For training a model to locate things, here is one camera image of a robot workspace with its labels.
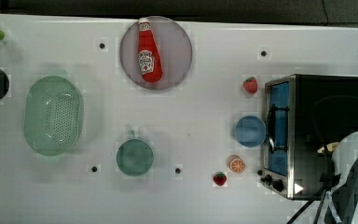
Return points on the green perforated colander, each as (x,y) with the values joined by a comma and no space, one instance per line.
(53,116)

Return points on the toy orange slice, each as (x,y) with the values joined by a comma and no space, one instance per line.
(236,164)

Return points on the grey round plate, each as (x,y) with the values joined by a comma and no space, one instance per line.
(174,47)

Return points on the red ketchup bottle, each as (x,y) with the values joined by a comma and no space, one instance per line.
(148,55)

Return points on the green cup with handle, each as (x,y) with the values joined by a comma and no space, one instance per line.
(134,157)

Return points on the lower toy strawberry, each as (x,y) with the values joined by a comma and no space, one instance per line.
(220,179)

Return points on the black steel toaster oven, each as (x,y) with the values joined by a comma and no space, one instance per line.
(303,113)

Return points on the toy strawberry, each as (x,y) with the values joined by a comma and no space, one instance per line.
(220,179)
(250,85)

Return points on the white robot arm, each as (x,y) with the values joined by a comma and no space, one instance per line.
(339,205)

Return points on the upper toy strawberry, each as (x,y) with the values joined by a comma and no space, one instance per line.
(250,85)

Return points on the yellow toy banana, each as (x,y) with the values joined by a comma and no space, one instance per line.
(331,147)

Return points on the blue round bowl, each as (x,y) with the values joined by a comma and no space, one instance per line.
(250,131)

